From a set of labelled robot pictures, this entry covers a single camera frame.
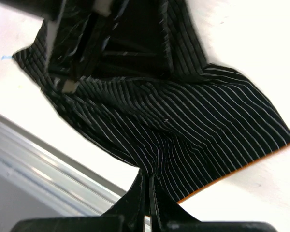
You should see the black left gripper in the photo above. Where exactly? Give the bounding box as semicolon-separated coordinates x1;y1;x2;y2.
0;0;113;93

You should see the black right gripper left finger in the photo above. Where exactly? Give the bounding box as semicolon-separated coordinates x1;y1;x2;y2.
12;171;145;232

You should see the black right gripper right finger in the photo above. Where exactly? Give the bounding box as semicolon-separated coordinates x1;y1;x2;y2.
148;176;281;232

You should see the black striped underwear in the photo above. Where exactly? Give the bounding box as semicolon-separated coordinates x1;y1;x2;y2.
13;0;290;202

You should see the aluminium front rail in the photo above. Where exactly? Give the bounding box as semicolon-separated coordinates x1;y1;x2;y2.
0;107;128;217

